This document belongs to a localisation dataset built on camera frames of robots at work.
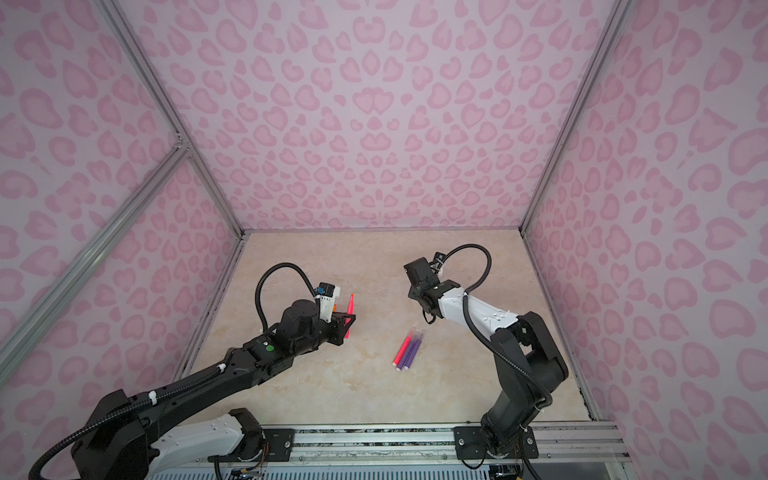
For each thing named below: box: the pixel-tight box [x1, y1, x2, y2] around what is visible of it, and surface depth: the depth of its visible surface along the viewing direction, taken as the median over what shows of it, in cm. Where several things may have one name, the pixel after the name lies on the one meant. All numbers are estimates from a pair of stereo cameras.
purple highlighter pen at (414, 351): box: [404, 333, 424, 371], surface depth 90 cm
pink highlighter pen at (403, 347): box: [392, 332, 414, 367], surface depth 91 cm
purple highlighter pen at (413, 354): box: [404, 338, 422, 369], surface depth 89 cm
